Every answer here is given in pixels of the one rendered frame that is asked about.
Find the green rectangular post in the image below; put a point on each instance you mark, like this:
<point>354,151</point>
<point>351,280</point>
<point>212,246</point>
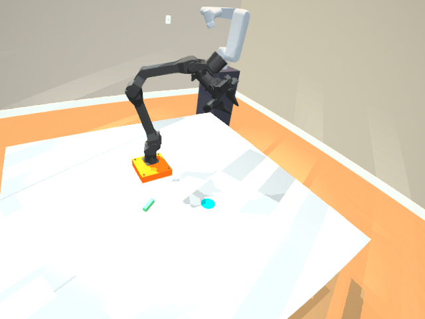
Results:
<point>148,204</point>

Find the cyan circle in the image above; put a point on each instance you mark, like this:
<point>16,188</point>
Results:
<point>207,203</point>

